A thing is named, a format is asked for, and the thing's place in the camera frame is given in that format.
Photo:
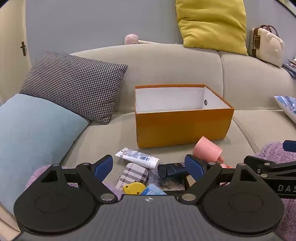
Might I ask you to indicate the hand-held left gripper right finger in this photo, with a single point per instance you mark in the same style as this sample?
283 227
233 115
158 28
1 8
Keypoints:
194 168

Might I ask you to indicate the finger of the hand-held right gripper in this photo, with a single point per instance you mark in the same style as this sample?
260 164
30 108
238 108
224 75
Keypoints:
259 163
290 146

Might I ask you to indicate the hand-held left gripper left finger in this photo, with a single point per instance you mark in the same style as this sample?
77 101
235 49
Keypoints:
103 168

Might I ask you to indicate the pink funnel cup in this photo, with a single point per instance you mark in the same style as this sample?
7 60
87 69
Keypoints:
205 149

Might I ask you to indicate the dark blue tube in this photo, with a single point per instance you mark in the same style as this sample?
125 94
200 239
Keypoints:
172 170

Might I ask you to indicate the plaid case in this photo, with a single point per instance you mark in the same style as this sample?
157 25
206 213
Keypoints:
133 175

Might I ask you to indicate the dark printed card pack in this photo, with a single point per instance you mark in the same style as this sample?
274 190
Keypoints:
166 183

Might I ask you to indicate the yellow tape measure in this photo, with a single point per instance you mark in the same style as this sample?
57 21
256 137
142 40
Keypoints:
134 187

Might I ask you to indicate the white squeeze tube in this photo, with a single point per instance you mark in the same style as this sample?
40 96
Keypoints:
138 158

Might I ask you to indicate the orange cardboard box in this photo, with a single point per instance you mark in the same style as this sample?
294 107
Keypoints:
185 125

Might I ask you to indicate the blue packet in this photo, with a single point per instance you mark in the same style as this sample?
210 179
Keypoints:
152 190

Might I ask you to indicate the purple fluffy rug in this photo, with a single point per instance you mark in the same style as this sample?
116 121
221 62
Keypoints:
277 150

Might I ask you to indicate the blue printed pillow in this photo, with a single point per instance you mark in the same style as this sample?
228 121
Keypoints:
288 106

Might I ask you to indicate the light blue pillow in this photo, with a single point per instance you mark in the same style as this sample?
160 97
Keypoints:
34 134

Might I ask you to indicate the stack of books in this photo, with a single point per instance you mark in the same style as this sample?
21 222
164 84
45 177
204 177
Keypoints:
290 67

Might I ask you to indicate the houndstooth pillow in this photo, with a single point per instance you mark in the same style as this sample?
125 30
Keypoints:
74 85

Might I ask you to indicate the cream mini suitcase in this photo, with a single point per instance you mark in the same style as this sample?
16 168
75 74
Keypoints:
268 46

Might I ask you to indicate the beige sofa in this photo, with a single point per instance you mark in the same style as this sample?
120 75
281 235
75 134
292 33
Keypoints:
173 64

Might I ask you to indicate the pink massage hammer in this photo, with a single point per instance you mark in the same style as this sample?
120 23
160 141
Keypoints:
131 39

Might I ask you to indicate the yellow pillow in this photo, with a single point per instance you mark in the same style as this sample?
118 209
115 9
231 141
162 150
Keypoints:
212 25

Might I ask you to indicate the cream door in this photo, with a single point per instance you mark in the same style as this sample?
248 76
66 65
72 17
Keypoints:
11 46

